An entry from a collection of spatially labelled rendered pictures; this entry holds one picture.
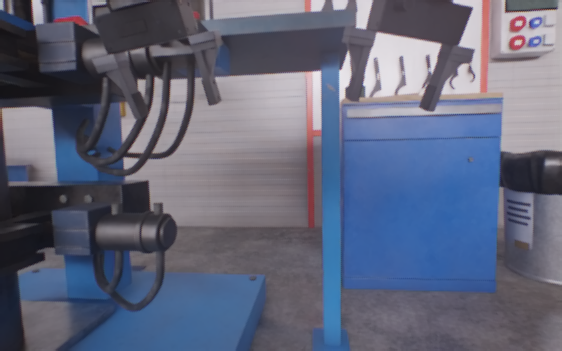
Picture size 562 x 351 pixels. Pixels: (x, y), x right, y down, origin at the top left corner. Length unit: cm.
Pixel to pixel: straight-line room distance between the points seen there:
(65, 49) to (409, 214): 142
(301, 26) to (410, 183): 93
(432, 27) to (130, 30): 43
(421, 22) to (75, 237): 89
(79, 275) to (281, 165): 176
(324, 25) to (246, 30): 21
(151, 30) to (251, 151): 225
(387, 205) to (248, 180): 153
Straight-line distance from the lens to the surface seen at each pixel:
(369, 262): 155
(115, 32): 51
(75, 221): 92
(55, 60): 95
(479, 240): 168
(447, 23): 51
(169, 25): 47
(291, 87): 268
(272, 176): 265
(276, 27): 87
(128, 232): 86
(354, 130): 144
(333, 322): 114
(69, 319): 129
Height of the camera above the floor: 69
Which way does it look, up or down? 5 degrees down
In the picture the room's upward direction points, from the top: 1 degrees counter-clockwise
